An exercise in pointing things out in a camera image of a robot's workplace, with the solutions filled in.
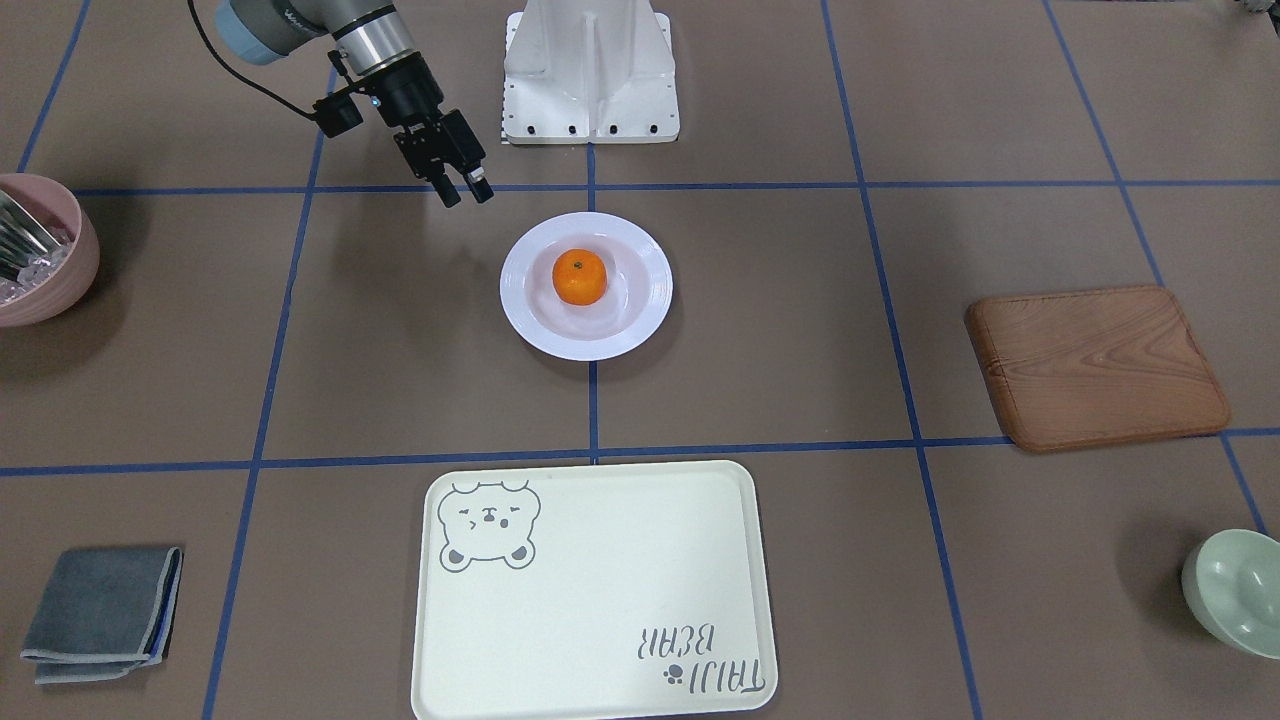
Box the green bowl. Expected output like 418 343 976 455
1180 529 1279 660

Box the cream bear tray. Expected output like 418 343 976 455
410 460 780 719

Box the wooden cutting board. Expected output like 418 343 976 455
964 284 1231 454

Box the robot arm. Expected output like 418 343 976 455
187 1 494 208

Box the pink bowl with ice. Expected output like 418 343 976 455
1 173 100 328

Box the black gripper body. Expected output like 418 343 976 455
369 56 488 184

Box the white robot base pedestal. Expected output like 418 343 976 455
500 1 681 146

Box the orange fruit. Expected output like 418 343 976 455
550 249 609 307

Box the metal scoop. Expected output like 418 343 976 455
1 191 74 290

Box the white plate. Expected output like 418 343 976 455
499 211 675 361

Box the folded grey cloth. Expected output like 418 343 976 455
20 546 186 685

